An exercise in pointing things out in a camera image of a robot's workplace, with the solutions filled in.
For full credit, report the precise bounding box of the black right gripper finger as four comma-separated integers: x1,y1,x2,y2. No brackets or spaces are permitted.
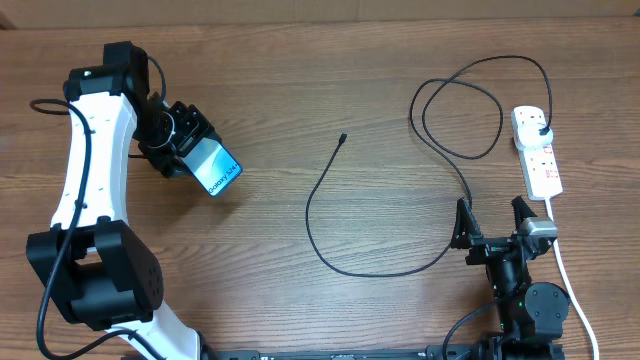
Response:
450,198,483,249
511,196,537,230

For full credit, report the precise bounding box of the Samsung Galaxy smartphone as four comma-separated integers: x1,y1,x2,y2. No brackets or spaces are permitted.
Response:
182,138,243,197

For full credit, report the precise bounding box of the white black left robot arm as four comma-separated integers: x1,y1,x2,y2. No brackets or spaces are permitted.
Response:
26,41,242,359

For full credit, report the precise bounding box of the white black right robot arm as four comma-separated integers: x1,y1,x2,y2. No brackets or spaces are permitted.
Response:
441,196,571,360

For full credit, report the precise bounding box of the white charger plug adapter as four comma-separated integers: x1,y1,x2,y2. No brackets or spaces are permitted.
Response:
514,123,554,151

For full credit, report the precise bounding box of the white power strip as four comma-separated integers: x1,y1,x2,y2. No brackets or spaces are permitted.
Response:
511,106,563,200

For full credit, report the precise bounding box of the white power strip cord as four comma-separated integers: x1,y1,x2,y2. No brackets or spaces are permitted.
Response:
543,197,601,360

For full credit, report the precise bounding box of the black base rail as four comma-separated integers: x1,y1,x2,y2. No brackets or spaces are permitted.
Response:
209,343,566,360

